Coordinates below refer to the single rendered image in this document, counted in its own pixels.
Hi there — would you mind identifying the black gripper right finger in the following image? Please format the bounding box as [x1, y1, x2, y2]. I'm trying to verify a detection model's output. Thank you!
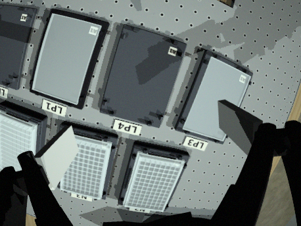
[207, 100, 301, 226]

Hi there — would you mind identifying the white button panel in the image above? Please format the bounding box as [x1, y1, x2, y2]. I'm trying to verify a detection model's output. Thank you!
[141, 215, 163, 223]

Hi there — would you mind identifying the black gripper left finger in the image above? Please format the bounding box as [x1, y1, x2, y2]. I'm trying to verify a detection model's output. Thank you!
[0, 125, 79, 226]

